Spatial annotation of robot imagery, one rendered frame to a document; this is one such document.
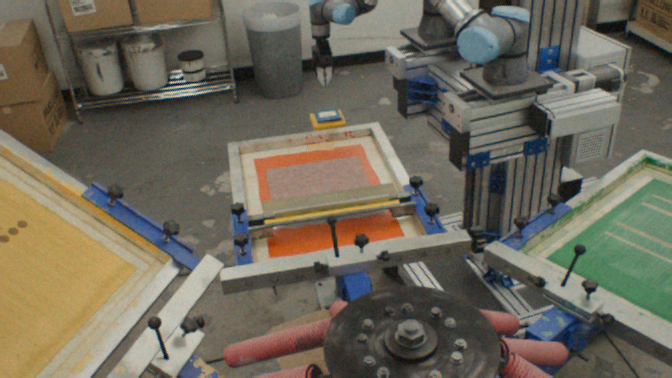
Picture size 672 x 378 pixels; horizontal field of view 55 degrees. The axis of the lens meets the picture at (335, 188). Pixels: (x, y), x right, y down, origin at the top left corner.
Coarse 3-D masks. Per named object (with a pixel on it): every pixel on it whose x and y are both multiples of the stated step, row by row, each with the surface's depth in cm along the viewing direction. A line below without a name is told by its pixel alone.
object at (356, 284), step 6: (342, 276) 169; (348, 276) 167; (354, 276) 167; (360, 276) 167; (366, 276) 167; (348, 282) 165; (354, 282) 165; (360, 282) 165; (366, 282) 165; (348, 288) 163; (354, 288) 163; (360, 288) 163; (366, 288) 163; (348, 294) 162; (354, 294) 161; (360, 294) 161; (348, 300) 163
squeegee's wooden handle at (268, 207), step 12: (336, 192) 198; (348, 192) 198; (360, 192) 198; (372, 192) 197; (384, 192) 197; (264, 204) 195; (276, 204) 195; (288, 204) 194; (300, 204) 194; (312, 204) 194; (264, 216) 191
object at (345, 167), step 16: (320, 160) 237; (336, 160) 236; (352, 160) 235; (368, 160) 234; (320, 176) 227; (336, 176) 226; (352, 176) 226; (368, 176) 225; (336, 224) 202; (352, 224) 201; (368, 224) 201; (384, 224) 201; (352, 240) 195
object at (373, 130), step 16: (336, 128) 250; (352, 128) 249; (368, 128) 249; (240, 144) 243; (256, 144) 243; (272, 144) 244; (288, 144) 246; (304, 144) 247; (384, 144) 237; (384, 160) 232; (240, 176) 223; (400, 176) 217; (240, 192) 215; (400, 192) 215
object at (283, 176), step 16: (256, 160) 239; (272, 160) 239; (288, 160) 238; (304, 160) 237; (272, 176) 229; (288, 176) 228; (304, 176) 228; (272, 192) 220; (288, 192) 219; (304, 192) 219; (320, 192) 218; (320, 224) 203; (272, 240) 197; (288, 240) 196; (304, 240) 196; (320, 240) 195; (272, 256) 190
